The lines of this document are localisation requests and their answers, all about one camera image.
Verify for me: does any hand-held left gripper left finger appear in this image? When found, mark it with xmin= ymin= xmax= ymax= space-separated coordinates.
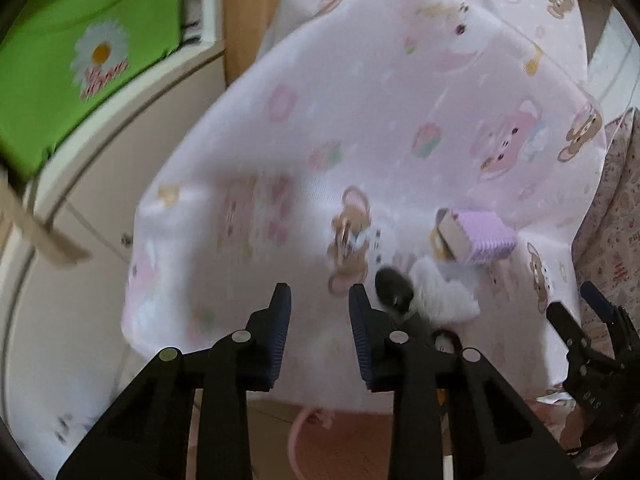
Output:
xmin=56 ymin=283 xmax=292 ymax=480

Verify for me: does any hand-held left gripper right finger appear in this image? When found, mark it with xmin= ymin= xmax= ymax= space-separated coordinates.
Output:
xmin=348 ymin=283 xmax=583 ymax=480

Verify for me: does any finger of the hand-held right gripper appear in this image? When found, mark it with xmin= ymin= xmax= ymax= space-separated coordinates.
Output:
xmin=580 ymin=281 xmax=640 ymax=357
xmin=546 ymin=301 xmax=593 ymax=367

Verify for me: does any white tissue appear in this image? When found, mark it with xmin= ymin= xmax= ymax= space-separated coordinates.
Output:
xmin=407 ymin=255 xmax=481 ymax=324

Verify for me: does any pink plastic basket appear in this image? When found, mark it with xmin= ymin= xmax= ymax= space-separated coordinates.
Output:
xmin=286 ymin=405 xmax=397 ymax=480

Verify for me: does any small dark round object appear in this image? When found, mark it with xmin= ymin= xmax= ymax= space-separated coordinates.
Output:
xmin=375 ymin=266 xmax=416 ymax=312

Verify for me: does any floral printed cloth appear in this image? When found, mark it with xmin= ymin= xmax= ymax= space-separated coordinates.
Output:
xmin=570 ymin=107 xmax=640 ymax=357

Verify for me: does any white cabinet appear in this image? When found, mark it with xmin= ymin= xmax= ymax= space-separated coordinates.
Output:
xmin=0 ymin=35 xmax=236 ymax=480

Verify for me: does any pink bear-print tablecloth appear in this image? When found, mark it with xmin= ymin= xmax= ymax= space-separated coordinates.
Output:
xmin=120 ymin=0 xmax=609 ymax=412

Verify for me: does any beige wooden strip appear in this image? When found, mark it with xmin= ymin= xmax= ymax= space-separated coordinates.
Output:
xmin=0 ymin=167 xmax=92 ymax=267

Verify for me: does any green daisy-print storage box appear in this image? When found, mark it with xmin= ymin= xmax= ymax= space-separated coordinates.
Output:
xmin=0 ymin=0 xmax=184 ymax=182

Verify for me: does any wooden post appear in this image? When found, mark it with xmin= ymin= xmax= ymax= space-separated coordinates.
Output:
xmin=222 ymin=0 xmax=289 ymax=92

